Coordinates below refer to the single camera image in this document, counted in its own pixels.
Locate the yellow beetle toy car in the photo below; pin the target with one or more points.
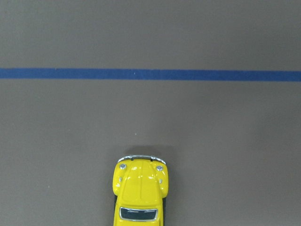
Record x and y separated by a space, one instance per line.
140 184

